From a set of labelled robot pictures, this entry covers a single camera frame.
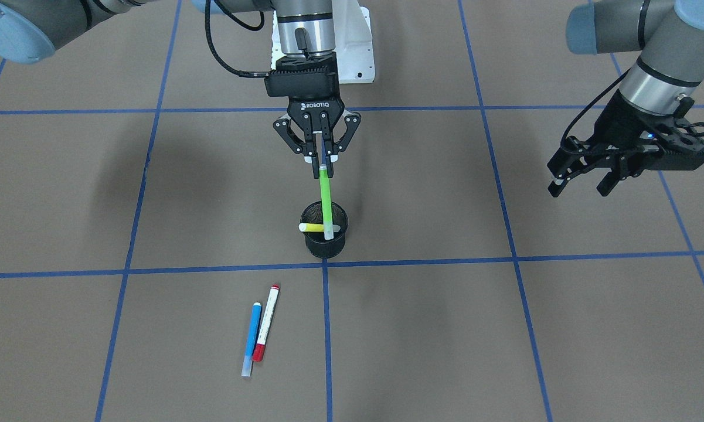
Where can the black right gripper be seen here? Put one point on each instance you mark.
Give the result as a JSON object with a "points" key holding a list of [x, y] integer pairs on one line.
{"points": [[315, 111]]}

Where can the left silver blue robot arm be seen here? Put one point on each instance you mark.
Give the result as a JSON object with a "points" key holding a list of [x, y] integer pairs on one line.
{"points": [[668, 35]]}

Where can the green marker pen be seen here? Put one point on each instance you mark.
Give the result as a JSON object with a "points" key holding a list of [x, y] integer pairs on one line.
{"points": [[326, 205]]}

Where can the blue marker pen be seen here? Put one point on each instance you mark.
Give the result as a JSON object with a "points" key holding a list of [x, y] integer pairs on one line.
{"points": [[251, 339]]}

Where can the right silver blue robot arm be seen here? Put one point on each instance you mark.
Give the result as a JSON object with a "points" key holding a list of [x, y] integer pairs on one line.
{"points": [[31, 31]]}

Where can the brown paper table cover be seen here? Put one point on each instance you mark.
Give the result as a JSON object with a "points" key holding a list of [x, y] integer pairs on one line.
{"points": [[151, 155]]}

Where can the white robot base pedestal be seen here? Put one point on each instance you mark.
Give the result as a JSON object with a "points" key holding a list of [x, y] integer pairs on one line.
{"points": [[304, 29]]}

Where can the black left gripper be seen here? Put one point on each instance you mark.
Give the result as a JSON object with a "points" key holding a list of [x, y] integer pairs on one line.
{"points": [[618, 124]]}

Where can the black mesh pen cup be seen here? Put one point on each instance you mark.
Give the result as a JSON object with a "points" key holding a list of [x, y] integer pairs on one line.
{"points": [[316, 237]]}

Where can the blue tape strip crosswise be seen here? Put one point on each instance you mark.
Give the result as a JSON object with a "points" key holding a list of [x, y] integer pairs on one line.
{"points": [[345, 264]]}

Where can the red capped white marker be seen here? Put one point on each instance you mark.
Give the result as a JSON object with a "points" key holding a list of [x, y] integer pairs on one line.
{"points": [[265, 325]]}

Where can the yellow highlighter pen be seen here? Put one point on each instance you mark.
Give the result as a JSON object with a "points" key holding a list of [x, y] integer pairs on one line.
{"points": [[317, 227]]}

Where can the blue tape strip lengthwise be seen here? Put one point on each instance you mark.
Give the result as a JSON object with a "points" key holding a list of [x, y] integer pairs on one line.
{"points": [[327, 342]]}

